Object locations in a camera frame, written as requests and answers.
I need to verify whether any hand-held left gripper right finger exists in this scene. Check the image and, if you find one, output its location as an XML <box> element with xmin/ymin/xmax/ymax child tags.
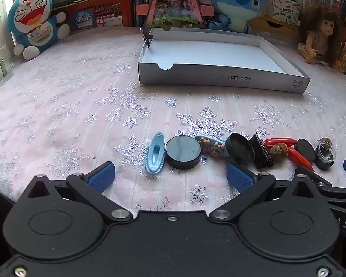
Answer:
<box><xmin>209</xmin><ymin>162</ymin><xmax>320</xmax><ymax>223</ymax></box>

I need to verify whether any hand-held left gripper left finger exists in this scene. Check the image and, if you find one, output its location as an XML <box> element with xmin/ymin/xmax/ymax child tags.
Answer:
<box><xmin>26</xmin><ymin>162</ymin><xmax>133</xmax><ymax>223</ymax></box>

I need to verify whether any clear plastic lid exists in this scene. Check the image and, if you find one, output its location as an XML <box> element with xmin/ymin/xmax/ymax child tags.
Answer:
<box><xmin>317</xmin><ymin>140</ymin><xmax>337</xmax><ymax>162</ymax></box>

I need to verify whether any small black round jar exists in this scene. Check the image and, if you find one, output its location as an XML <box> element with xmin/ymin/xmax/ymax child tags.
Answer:
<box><xmin>314</xmin><ymin>147</ymin><xmax>336</xmax><ymax>171</ymax></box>

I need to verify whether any large black round lid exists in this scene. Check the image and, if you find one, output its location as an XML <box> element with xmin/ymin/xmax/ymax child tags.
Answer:
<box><xmin>225</xmin><ymin>133</ymin><xmax>256</xmax><ymax>166</ymax></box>

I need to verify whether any large black binder clip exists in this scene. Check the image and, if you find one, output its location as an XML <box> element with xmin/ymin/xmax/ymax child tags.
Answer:
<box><xmin>249</xmin><ymin>133</ymin><xmax>275</xmax><ymax>169</ymax></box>

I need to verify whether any bear printed hair clip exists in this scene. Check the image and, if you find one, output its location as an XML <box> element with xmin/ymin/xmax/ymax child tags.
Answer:
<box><xmin>194</xmin><ymin>135</ymin><xmax>230</xmax><ymax>158</ymax></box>

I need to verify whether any red crayon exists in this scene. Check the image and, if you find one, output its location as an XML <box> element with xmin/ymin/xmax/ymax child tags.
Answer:
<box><xmin>264</xmin><ymin>137</ymin><xmax>298</xmax><ymax>147</ymax></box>
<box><xmin>288</xmin><ymin>147</ymin><xmax>315</xmax><ymax>173</ymax></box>

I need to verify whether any small black round lid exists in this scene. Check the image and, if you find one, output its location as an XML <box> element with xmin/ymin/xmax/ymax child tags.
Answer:
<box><xmin>294</xmin><ymin>139</ymin><xmax>318</xmax><ymax>162</ymax></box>

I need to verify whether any light blue hair clip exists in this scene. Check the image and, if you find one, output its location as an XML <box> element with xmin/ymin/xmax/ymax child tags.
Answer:
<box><xmin>144</xmin><ymin>133</ymin><xmax>165</xmax><ymax>174</ymax></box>

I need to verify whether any large black round jar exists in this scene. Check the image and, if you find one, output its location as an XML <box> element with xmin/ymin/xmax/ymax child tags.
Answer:
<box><xmin>165</xmin><ymin>135</ymin><xmax>202</xmax><ymax>169</ymax></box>

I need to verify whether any white cardboard box tray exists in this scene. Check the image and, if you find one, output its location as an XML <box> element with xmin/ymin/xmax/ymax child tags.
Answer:
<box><xmin>137</xmin><ymin>28</ymin><xmax>311</xmax><ymax>94</ymax></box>

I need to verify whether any pink snowflake tablecloth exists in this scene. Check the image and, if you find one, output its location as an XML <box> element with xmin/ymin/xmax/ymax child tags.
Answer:
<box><xmin>0</xmin><ymin>26</ymin><xmax>346</xmax><ymax>211</ymax></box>

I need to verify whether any brown haired doll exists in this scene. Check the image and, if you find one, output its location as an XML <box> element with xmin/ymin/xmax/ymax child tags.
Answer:
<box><xmin>298</xmin><ymin>2</ymin><xmax>346</xmax><ymax>70</ymax></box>

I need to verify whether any small black binder clip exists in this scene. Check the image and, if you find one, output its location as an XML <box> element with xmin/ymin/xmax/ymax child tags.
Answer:
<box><xmin>140</xmin><ymin>27</ymin><xmax>155</xmax><ymax>48</ymax></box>

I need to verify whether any wooden drawer box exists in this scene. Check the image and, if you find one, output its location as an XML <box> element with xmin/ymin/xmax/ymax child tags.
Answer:
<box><xmin>249</xmin><ymin>16</ymin><xmax>300</xmax><ymax>42</ymax></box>

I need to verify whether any large red plastic basket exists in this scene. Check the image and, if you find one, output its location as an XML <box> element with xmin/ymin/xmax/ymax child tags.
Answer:
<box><xmin>50</xmin><ymin>0</ymin><xmax>134</xmax><ymax>32</ymax></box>

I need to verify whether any white printed cardboard box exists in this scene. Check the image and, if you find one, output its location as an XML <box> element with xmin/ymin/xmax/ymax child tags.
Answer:
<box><xmin>267</xmin><ymin>0</ymin><xmax>301</xmax><ymax>26</ymax></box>

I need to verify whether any blue alien plush toy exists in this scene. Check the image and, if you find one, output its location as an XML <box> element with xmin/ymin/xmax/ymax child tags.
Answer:
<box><xmin>197</xmin><ymin>0</ymin><xmax>268</xmax><ymax>33</ymax></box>

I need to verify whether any blue cat plush toy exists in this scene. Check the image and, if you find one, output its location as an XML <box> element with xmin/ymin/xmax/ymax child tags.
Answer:
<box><xmin>7</xmin><ymin>0</ymin><xmax>71</xmax><ymax>60</ymax></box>

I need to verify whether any pink triangular toy package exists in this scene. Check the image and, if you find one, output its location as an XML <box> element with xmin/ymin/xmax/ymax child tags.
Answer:
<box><xmin>136</xmin><ymin>0</ymin><xmax>214</xmax><ymax>31</ymax></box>

